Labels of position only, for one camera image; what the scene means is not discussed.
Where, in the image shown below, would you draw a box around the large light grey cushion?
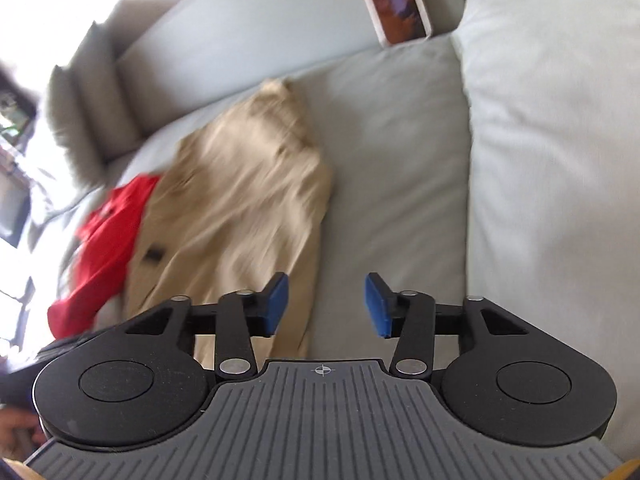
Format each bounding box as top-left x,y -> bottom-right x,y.
451,0 -> 640,453

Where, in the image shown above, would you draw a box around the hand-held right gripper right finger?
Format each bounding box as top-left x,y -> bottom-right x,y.
363,272 -> 530,379

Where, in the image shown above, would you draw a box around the light grey sofa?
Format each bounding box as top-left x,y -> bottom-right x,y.
20,0 -> 640,461

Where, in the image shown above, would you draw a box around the person's left hand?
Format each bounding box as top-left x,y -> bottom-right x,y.
0,396 -> 47,461

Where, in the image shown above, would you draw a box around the beige pants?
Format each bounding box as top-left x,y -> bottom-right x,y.
121,78 -> 335,367

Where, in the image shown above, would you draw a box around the grey throw pillow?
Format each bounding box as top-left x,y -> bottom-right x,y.
46,21 -> 142,163

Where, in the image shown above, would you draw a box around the red garment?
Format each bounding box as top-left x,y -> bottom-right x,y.
47,174 -> 162,339

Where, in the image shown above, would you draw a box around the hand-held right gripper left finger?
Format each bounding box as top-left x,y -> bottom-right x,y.
123,272 -> 290,379

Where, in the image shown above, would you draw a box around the framed photo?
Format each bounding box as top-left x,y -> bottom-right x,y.
354,0 -> 434,48

